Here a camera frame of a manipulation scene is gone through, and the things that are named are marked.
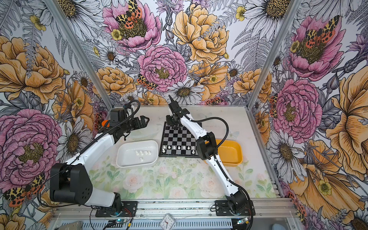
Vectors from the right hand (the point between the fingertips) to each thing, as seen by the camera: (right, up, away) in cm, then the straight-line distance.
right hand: (169, 124), depth 105 cm
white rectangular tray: (-18, -17, -14) cm, 29 cm away
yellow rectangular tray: (+41, -18, -11) cm, 46 cm away
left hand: (-13, +1, -18) cm, 22 cm away
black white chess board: (+6, -11, -6) cm, 14 cm away
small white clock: (+4, -45, -36) cm, 58 cm away
